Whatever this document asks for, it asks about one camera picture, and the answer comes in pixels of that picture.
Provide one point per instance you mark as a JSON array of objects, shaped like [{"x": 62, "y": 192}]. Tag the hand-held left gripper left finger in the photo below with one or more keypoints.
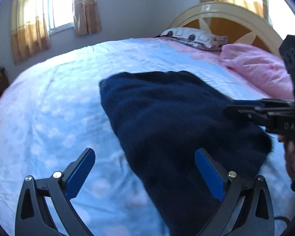
[{"x": 80, "y": 172}]

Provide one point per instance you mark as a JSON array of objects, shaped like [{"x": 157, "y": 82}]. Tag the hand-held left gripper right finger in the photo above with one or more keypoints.
[{"x": 209, "y": 174}]

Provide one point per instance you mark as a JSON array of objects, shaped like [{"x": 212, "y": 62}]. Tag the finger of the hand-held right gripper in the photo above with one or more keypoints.
[
  {"x": 248, "y": 103},
  {"x": 245, "y": 114}
]

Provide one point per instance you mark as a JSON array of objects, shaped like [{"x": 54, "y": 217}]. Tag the navy striped knit sweater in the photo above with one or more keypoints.
[{"x": 162, "y": 118}]

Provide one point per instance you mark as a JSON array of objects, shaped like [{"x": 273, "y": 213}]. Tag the person's right hand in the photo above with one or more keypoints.
[{"x": 293, "y": 159}]

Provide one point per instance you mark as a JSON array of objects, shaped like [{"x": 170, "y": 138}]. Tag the pink pillow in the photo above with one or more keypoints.
[{"x": 258, "y": 66}]

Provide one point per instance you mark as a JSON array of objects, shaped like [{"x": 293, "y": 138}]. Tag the light blue pink bed sheet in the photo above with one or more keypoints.
[{"x": 51, "y": 103}]

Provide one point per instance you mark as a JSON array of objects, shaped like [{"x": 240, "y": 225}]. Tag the brown white patterned pillow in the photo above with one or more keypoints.
[{"x": 194, "y": 36}]

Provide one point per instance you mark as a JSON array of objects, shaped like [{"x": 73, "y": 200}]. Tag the cream arched headboard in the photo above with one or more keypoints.
[{"x": 236, "y": 12}]

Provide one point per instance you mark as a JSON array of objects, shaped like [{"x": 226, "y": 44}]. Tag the bright window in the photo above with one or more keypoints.
[{"x": 60, "y": 7}]

